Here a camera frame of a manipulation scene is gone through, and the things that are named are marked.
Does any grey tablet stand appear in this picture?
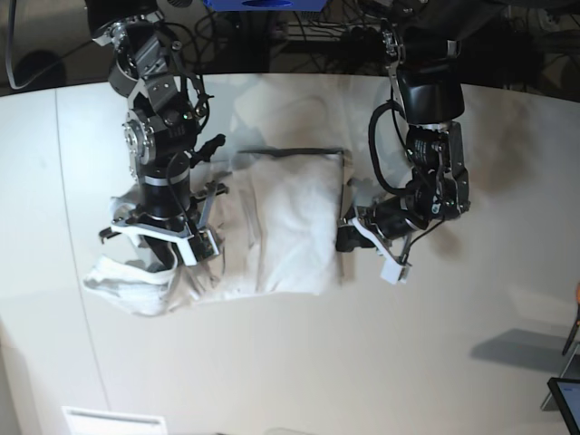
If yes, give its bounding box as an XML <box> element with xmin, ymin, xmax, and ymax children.
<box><xmin>541</xmin><ymin>342</ymin><xmax>580</xmax><ymax>411</ymax></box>

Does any white paper sheet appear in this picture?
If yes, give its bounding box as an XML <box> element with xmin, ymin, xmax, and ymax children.
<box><xmin>63</xmin><ymin>406</ymin><xmax>169</xmax><ymax>435</ymax></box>

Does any dark tablet screen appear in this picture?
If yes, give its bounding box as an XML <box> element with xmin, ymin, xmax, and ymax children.
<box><xmin>547</xmin><ymin>377</ymin><xmax>579</xmax><ymax>435</ymax></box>

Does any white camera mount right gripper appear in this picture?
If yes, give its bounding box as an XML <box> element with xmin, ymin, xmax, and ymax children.
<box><xmin>99</xmin><ymin>180</ymin><xmax>228</xmax><ymax>267</ymax></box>

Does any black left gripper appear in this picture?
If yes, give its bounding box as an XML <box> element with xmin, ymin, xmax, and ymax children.
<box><xmin>335</xmin><ymin>197</ymin><xmax>429</xmax><ymax>253</ymax></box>

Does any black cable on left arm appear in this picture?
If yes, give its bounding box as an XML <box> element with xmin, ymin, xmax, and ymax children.
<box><xmin>368</xmin><ymin>99</ymin><xmax>409</xmax><ymax>194</ymax></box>

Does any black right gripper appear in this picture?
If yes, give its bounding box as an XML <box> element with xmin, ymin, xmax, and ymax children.
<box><xmin>138</xmin><ymin>167</ymin><xmax>198</xmax><ymax>270</ymax></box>

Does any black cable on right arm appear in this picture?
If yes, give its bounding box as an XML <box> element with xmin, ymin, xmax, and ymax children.
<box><xmin>165</xmin><ymin>72</ymin><xmax>214</xmax><ymax>227</ymax></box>

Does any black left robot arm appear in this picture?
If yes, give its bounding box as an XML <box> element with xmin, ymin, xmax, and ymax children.
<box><xmin>336</xmin><ymin>1</ymin><xmax>470</xmax><ymax>254</ymax></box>

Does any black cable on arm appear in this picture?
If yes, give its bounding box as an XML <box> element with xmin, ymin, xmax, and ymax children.
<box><xmin>165</xmin><ymin>72</ymin><xmax>214</xmax><ymax>227</ymax></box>
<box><xmin>368</xmin><ymin>99</ymin><xmax>409</xmax><ymax>194</ymax></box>

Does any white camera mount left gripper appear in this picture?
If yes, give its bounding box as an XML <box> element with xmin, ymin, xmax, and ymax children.
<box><xmin>340</xmin><ymin>217</ymin><xmax>412</xmax><ymax>285</ymax></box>

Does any blue box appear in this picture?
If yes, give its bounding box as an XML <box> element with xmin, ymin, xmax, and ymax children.
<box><xmin>203</xmin><ymin>0</ymin><xmax>327</xmax><ymax>12</ymax></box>

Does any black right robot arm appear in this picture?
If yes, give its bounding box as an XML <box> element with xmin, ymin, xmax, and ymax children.
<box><xmin>85</xmin><ymin>1</ymin><xmax>227</xmax><ymax>268</ymax></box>

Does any white camera mount gripper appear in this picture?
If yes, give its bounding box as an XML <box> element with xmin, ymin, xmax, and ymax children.
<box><xmin>99</xmin><ymin>180</ymin><xmax>228</xmax><ymax>267</ymax></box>
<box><xmin>340</xmin><ymin>217</ymin><xmax>412</xmax><ymax>285</ymax></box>

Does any white T-shirt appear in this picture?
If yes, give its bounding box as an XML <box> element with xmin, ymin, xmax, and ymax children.
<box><xmin>82</xmin><ymin>149</ymin><xmax>344</xmax><ymax>317</ymax></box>

